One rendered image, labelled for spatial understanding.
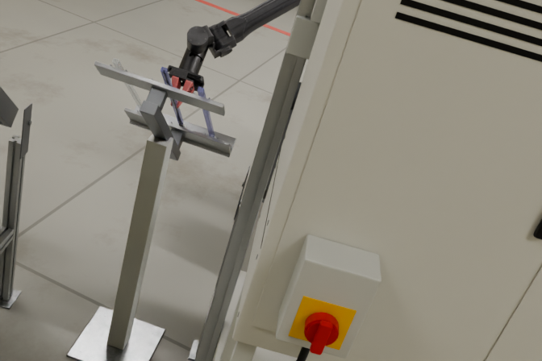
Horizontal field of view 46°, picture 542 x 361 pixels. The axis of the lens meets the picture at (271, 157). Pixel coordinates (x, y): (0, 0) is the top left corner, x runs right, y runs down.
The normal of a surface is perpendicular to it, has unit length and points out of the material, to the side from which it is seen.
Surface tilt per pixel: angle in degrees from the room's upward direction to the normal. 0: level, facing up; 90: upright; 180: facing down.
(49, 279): 0
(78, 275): 0
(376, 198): 90
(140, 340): 0
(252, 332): 90
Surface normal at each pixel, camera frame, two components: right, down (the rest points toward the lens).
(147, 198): -0.20, 0.43
